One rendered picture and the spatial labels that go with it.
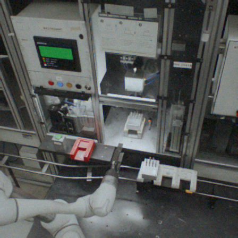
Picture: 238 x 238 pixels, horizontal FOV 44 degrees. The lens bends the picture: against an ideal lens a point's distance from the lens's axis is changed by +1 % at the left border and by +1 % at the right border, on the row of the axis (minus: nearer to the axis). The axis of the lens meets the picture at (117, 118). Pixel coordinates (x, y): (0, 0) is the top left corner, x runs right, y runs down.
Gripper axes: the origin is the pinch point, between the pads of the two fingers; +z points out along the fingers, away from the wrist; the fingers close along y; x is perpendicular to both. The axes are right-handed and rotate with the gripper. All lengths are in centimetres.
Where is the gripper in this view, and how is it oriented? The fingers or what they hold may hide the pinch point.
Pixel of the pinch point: (120, 151)
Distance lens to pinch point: 178.0
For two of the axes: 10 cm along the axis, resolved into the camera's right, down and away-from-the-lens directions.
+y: -0.5, -7.3, -6.9
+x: -9.6, -1.4, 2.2
